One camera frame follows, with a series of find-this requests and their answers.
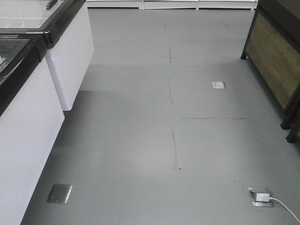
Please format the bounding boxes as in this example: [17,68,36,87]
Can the closed steel floor socket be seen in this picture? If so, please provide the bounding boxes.
[47,184,73,204]

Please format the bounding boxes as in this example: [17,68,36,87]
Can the far steel floor socket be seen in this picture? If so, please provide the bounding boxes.
[212,81,226,90]

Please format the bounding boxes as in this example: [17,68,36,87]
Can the white supermarket shelf unit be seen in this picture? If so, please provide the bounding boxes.
[86,0,258,10]

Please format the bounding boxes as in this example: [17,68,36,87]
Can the near white chest freezer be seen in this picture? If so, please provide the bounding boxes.
[0,35,64,225]

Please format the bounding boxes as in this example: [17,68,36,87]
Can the open floor socket box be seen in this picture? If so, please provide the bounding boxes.
[248,187,273,207]

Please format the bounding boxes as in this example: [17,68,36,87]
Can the white power cable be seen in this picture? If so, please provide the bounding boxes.
[269,197,300,224]

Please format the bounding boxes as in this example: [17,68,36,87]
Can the white power adapter plug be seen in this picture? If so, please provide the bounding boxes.
[254,192,270,203]

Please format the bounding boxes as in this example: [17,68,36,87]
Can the far white chest freezer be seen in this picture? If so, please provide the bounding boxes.
[0,0,94,111]

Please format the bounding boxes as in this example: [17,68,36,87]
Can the black wooden produce stand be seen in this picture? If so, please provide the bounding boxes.
[241,0,300,143]

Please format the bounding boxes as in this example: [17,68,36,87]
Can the white chest freezer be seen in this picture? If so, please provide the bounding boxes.
[0,35,64,225]
[0,0,94,111]

